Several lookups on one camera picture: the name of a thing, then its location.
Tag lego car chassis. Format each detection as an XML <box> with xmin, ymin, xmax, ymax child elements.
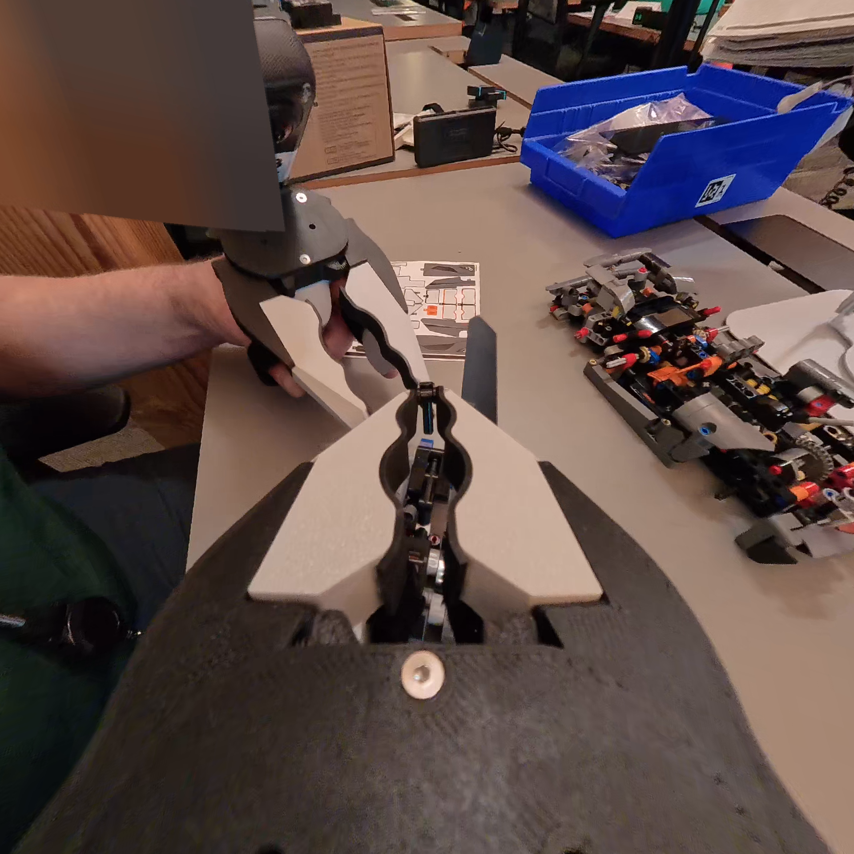
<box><xmin>547</xmin><ymin>248</ymin><xmax>854</xmax><ymax>564</ymax></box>

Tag brown cardboard box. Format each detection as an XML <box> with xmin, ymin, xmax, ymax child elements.
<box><xmin>287</xmin><ymin>20</ymin><xmax>396</xmax><ymax>182</ymax></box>

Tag blue plastic bin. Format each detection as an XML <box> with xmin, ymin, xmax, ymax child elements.
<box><xmin>520</xmin><ymin>63</ymin><xmax>854</xmax><ymax>239</ymax></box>

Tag black round clip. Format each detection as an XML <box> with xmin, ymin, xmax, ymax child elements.
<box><xmin>0</xmin><ymin>597</ymin><xmax>131</xmax><ymax>649</ymax></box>

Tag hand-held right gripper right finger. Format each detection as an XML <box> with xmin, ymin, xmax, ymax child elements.
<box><xmin>434</xmin><ymin>390</ymin><xmax>604</xmax><ymax>638</ymax></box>

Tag clear plastic bags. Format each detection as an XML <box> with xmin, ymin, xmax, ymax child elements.
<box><xmin>557</xmin><ymin>93</ymin><xmax>731</xmax><ymax>184</ymax></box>

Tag grey lego assembly orange stripe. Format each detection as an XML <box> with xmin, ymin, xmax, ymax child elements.
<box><xmin>397</xmin><ymin>317</ymin><xmax>499</xmax><ymax>628</ymax></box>

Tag black rectangular device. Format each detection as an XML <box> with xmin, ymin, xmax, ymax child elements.
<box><xmin>412</xmin><ymin>107</ymin><xmax>499</xmax><ymax>169</ymax></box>

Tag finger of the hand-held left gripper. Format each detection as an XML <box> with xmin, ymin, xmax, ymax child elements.
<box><xmin>259</xmin><ymin>287</ymin><xmax>370</xmax><ymax>428</ymax></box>
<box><xmin>337</xmin><ymin>260</ymin><xmax>432</xmax><ymax>392</ymax></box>

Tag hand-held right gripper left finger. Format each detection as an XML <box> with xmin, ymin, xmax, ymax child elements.
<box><xmin>248</xmin><ymin>390</ymin><xmax>424</xmax><ymax>643</ymax></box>

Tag sticker sheet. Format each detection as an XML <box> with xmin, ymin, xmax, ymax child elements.
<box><xmin>347</xmin><ymin>260</ymin><xmax>481</xmax><ymax>361</ymax></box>

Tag black office chair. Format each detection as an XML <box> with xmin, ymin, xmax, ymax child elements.
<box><xmin>0</xmin><ymin>383</ymin><xmax>131</xmax><ymax>463</ymax></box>

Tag person's left forearm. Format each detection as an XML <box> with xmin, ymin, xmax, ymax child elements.
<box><xmin>0</xmin><ymin>263</ymin><xmax>181</xmax><ymax>401</ymax></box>

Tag person's dark blue pants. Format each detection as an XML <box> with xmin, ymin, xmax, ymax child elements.
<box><xmin>33</xmin><ymin>443</ymin><xmax>201</xmax><ymax>601</ymax></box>

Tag person's left hand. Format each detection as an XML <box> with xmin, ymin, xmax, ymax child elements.
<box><xmin>167</xmin><ymin>260</ymin><xmax>306</xmax><ymax>400</ymax></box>

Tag white stand base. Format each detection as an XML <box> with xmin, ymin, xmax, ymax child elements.
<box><xmin>724</xmin><ymin>288</ymin><xmax>854</xmax><ymax>401</ymax></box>

